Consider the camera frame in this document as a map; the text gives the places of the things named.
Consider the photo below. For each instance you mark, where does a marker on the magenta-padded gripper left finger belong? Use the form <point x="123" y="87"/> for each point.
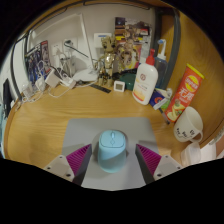
<point x="59" y="166"/>

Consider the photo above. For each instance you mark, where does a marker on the robot model kit box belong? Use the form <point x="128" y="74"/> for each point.
<point x="35" y="61"/>

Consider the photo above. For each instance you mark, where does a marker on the grey metal desk frame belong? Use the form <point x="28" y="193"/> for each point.
<point x="173" y="50"/>

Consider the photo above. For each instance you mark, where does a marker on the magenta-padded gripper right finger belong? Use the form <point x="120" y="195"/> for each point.
<point x="166" y="165"/>

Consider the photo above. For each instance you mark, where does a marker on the red chips can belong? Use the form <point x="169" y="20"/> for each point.
<point x="185" y="93"/>

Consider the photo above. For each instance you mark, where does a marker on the white wall socket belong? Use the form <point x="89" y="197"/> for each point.
<point x="56" y="50"/>

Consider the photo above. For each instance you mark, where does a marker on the small blue box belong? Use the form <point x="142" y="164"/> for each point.
<point x="157" y="99"/>

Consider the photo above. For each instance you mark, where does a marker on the white power adapter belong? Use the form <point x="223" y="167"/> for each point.
<point x="52" y="78"/>

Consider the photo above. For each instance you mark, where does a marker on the white desk lamp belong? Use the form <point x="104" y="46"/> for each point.
<point x="85" y="75"/>

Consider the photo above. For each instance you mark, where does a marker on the brown tree figure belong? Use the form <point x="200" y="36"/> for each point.
<point x="108" y="63"/>

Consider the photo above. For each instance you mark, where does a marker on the white red-capped lotion bottle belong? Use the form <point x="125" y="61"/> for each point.
<point x="145" y="83"/>

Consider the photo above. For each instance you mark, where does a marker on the small white clock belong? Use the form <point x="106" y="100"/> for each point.
<point x="119" y="86"/>

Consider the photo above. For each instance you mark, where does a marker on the grey mouse pad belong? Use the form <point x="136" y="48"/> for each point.
<point x="83" y="130"/>

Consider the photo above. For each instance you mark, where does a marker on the white mug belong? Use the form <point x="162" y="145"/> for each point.
<point x="186" y="125"/>

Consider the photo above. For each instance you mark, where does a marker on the colourful figure box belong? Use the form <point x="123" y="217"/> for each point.
<point x="133" y="28"/>

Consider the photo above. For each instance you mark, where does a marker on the light blue computer mouse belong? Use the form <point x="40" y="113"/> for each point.
<point x="112" y="150"/>

